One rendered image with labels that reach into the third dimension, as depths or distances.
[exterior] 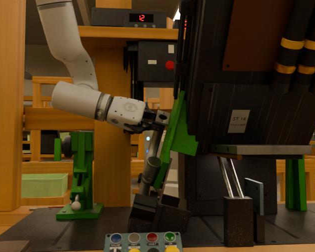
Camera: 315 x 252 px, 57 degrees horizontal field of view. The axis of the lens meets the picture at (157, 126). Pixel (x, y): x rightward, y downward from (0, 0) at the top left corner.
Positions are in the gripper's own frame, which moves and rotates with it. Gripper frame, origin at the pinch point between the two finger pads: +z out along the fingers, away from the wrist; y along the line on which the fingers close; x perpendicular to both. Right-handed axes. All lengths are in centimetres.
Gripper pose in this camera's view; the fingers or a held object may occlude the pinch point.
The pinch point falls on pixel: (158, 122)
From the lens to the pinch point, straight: 87.9
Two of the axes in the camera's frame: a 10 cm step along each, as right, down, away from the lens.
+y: 1.3, -6.4, 7.6
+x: -2.5, 7.2, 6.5
